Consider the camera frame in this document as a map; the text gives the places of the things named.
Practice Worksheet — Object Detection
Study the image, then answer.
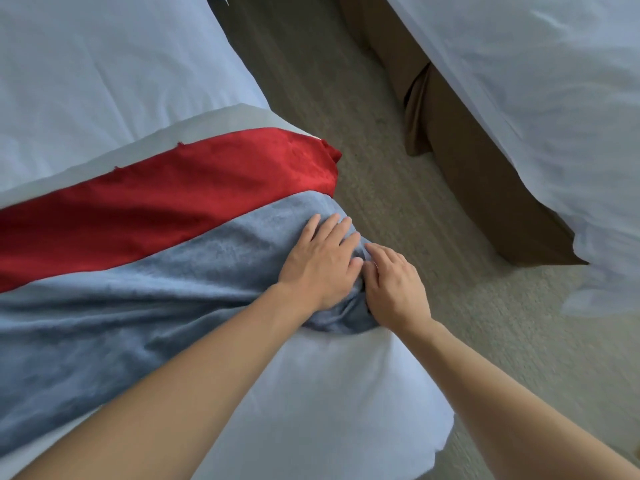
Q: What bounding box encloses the white bed duvet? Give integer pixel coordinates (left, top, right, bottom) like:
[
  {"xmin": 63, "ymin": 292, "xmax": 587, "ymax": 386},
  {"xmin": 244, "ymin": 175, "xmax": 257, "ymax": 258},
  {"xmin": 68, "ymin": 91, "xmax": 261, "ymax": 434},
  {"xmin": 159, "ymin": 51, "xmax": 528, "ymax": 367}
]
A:
[
  {"xmin": 384, "ymin": 0, "xmax": 640, "ymax": 318},
  {"xmin": 0, "ymin": 0, "xmax": 456, "ymax": 480}
]

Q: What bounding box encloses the person's left hand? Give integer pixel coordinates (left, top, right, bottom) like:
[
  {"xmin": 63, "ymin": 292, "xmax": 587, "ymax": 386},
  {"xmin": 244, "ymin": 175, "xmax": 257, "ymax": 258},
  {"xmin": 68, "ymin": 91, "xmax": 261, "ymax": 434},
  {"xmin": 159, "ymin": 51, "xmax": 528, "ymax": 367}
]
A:
[{"xmin": 274, "ymin": 213, "xmax": 365, "ymax": 316}]

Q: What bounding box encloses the person's right forearm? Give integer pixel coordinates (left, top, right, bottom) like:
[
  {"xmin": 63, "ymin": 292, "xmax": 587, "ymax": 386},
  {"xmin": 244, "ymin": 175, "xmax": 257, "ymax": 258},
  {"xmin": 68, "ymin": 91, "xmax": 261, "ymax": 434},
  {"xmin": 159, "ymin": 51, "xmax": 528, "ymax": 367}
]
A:
[{"xmin": 394, "ymin": 319, "xmax": 640, "ymax": 480}]

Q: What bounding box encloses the person's right hand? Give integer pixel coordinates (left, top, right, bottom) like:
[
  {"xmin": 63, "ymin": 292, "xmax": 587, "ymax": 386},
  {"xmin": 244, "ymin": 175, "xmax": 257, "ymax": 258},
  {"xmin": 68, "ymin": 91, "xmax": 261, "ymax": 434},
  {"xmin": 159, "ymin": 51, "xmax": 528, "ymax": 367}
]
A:
[{"xmin": 362, "ymin": 243, "xmax": 434, "ymax": 337}]

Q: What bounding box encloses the person's left forearm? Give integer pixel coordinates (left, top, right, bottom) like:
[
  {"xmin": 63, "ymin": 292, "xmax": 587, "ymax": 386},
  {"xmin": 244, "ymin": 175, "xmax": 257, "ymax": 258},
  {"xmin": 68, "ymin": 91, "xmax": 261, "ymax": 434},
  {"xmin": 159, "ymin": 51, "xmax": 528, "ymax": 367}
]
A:
[{"xmin": 12, "ymin": 284, "xmax": 321, "ymax": 480}]

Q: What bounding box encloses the red satin bed runner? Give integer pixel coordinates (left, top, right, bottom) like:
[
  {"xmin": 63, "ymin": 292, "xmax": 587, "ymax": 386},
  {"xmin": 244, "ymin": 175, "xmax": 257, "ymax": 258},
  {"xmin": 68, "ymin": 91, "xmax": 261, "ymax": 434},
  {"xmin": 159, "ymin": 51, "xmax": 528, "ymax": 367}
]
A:
[{"xmin": 0, "ymin": 127, "xmax": 343, "ymax": 294}]

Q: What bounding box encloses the brown bed skirt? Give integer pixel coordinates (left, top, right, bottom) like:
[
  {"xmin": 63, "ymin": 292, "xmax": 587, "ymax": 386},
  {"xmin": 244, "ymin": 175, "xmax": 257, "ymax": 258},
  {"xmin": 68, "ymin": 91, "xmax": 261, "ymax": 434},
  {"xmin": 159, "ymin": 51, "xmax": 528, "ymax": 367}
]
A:
[{"xmin": 337, "ymin": 0, "xmax": 589, "ymax": 268}]

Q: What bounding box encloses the grey-blue fleece blanket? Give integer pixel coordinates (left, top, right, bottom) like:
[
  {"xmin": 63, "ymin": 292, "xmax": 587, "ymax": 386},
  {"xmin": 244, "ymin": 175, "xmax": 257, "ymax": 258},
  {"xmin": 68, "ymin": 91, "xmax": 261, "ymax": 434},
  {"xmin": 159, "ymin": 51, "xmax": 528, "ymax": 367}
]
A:
[{"xmin": 0, "ymin": 191, "xmax": 382, "ymax": 458}]

